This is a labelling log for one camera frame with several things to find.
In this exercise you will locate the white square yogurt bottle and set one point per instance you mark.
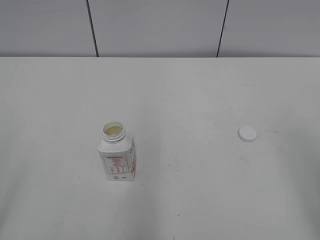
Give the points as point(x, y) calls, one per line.
point(117, 152)

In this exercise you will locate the white screw bottle cap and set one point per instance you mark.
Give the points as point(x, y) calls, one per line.
point(247, 134)

